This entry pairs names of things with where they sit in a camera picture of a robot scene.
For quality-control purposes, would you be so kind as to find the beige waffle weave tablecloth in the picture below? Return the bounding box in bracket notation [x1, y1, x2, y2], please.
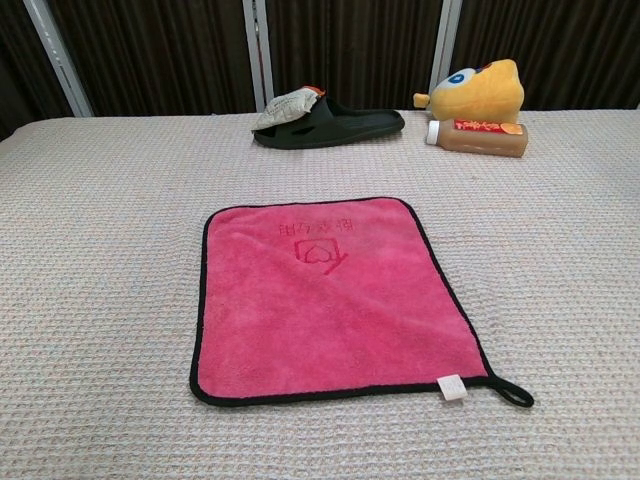
[0, 108, 640, 480]

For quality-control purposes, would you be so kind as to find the dark pleated curtain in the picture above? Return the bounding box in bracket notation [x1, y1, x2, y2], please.
[0, 0, 640, 141]

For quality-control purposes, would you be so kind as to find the yellow plush toy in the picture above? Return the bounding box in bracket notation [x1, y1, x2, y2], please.
[412, 58, 526, 125]

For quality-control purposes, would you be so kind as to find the white crumpled snack packet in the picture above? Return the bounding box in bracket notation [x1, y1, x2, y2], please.
[251, 85, 327, 132]

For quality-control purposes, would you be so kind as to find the grey metal frame post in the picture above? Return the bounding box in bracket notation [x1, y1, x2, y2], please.
[241, 0, 277, 114]
[22, 0, 95, 119]
[428, 0, 464, 94]

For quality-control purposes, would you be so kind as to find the black rubber slipper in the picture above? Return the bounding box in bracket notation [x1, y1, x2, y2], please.
[251, 94, 406, 151]

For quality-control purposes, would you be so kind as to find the brown juice bottle red label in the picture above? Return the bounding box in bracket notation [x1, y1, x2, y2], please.
[425, 117, 530, 159]

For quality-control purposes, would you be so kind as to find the pink towel with black trim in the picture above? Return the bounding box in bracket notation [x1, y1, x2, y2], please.
[188, 197, 535, 409]

